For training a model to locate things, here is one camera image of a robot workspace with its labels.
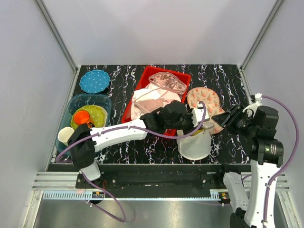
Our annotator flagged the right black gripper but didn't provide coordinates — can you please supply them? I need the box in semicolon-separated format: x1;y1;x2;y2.
211;103;258;138

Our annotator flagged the white mesh laundry bag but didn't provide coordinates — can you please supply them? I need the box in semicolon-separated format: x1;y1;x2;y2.
177;123;214;161

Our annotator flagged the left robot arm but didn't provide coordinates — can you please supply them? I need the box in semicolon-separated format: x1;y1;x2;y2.
67;101;195;188

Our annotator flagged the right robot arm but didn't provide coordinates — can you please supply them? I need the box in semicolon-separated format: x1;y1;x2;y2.
212;105;284;228

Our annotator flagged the light pink bra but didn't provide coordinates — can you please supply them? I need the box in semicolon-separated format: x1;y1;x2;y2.
152;89;181;106

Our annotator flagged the beige bra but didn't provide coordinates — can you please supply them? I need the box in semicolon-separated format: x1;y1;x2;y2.
131;98;169;119

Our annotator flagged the floral pink oven mitt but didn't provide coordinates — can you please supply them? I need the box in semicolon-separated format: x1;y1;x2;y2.
187;87;225;135

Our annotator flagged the white cloth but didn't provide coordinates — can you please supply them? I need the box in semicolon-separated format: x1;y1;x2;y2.
131;89;157;120

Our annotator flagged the pink plate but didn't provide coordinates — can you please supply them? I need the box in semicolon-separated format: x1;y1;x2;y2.
101;107;108;126

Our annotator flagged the blue polka dot plate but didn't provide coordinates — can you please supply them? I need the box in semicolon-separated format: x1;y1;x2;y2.
79;70;111;94

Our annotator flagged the orange plastic cup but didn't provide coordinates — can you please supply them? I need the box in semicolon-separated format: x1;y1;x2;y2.
73;110;95;127

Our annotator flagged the clear blue plastic container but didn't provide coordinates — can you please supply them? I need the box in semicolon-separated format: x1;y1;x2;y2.
55;93;112;158

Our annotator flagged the cream cup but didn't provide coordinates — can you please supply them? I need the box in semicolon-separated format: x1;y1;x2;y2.
57;127;74;146

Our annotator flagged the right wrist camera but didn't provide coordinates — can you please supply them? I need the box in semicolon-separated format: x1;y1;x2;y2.
243;93;262;117

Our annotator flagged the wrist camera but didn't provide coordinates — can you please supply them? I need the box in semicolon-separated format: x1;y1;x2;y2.
243;93;262;117
191;108;210;127

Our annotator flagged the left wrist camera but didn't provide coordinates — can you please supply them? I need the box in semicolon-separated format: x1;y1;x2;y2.
191;108;210;127

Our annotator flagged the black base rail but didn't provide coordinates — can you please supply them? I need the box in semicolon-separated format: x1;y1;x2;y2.
70;163;252;199

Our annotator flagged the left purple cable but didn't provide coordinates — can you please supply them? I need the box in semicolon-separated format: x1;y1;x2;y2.
55;100;207;223

